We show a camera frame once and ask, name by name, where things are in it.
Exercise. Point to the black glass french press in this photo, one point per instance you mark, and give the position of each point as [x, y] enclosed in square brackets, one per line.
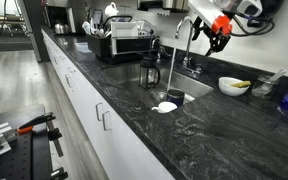
[149, 71]

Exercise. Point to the steel refrigerator side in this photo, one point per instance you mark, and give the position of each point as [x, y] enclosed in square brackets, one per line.
[35, 30]

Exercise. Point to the steel paper towel dispenser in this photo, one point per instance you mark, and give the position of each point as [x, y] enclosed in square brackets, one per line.
[170, 4]

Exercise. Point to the white ceramic bowl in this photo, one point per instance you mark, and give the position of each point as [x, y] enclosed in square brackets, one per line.
[229, 89]

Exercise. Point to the black clamp knob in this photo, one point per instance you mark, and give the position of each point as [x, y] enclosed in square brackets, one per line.
[54, 134]

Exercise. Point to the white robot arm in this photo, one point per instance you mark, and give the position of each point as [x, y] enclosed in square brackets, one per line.
[247, 6]

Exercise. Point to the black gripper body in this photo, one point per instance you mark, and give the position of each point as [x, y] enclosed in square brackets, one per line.
[221, 39]

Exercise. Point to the black dish rack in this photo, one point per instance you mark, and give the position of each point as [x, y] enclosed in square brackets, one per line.
[99, 46]

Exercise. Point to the white ceramic cup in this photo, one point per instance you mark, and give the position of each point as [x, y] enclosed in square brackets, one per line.
[166, 107]

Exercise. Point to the black perforated breadboard table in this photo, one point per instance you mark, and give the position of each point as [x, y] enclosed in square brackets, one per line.
[17, 163]

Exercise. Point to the black coffee machine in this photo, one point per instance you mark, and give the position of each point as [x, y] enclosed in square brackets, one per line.
[65, 13]

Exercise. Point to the yellow sponge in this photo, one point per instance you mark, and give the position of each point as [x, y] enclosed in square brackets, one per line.
[241, 84]

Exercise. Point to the white rectangular tray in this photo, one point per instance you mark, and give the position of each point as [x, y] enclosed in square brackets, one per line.
[124, 30]

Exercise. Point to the white pitcher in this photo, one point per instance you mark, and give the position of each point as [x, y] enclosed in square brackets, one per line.
[111, 10]

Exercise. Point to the orange camera mount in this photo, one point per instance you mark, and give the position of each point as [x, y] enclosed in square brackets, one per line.
[222, 24]

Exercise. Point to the chrome gooseneck faucet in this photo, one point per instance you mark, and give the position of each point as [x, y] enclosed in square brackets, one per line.
[190, 33]

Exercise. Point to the steel kettle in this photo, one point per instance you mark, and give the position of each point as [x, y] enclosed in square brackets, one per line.
[61, 28]

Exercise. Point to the clear glass jar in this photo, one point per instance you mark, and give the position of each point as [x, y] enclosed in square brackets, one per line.
[262, 89]

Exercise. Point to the stainless steel sink basin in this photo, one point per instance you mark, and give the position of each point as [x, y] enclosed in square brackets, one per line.
[130, 81]

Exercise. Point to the white cabinet front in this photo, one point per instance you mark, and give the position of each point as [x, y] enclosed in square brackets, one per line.
[124, 150]

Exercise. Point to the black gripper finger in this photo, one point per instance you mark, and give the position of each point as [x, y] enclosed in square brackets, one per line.
[214, 49]
[197, 28]

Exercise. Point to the dark blue steel mug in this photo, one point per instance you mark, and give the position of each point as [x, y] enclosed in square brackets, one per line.
[175, 97]

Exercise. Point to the light grey wrist camera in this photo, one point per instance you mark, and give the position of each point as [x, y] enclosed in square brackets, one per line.
[205, 11]

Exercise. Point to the small chrome sink fixture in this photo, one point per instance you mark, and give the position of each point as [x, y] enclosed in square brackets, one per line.
[162, 53]

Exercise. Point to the white utensil in jar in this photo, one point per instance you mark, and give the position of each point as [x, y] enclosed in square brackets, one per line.
[279, 75]

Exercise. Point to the orange black bar clamp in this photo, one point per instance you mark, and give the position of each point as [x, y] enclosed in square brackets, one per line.
[37, 120]

